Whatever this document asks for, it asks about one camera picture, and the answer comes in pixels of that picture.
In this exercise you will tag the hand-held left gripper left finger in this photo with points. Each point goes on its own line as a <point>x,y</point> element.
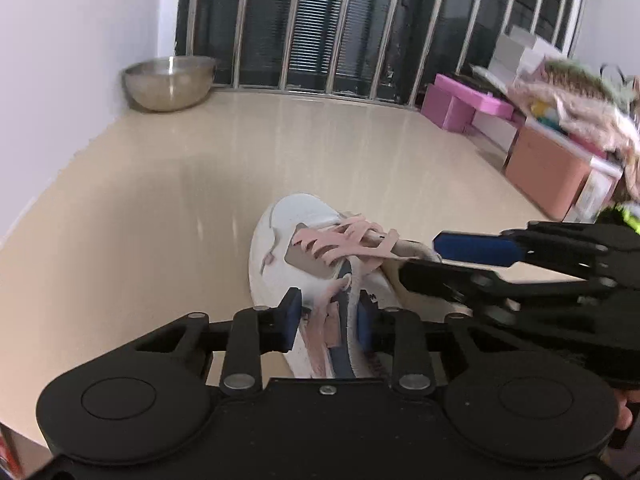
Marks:
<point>291,320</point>

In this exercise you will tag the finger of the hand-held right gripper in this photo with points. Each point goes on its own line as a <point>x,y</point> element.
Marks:
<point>440,280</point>
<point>475,247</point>

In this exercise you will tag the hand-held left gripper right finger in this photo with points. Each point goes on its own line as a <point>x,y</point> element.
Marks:
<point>364,325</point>

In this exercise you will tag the pink shoelace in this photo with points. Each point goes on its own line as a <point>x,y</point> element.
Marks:
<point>345,237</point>

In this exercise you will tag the white and navy sneaker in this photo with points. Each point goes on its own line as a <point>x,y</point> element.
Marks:
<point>285,220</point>

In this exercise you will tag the person's right hand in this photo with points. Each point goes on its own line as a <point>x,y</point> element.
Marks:
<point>629,407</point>

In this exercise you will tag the peach cardboard box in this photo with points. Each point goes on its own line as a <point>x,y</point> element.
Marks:
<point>545,170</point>

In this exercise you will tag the white cardboard box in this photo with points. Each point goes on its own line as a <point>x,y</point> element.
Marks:
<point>495,132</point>

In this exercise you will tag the neon yellow cloth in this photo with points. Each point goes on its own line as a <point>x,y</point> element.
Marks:
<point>622,217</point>

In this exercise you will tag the flat pink box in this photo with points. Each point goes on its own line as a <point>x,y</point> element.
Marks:
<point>480,100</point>

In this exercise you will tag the pile of folded clothes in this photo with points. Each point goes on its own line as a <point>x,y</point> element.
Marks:
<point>580,100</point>

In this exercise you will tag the stack of white boxes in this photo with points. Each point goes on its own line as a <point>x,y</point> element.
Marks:
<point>520,50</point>

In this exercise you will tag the steel window railing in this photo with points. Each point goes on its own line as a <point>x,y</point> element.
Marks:
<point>300,91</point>

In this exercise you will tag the stainless steel bowl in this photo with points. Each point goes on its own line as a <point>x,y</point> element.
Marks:
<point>167,85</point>

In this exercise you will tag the dark window with blinds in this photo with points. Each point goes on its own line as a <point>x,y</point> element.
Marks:
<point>320,20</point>

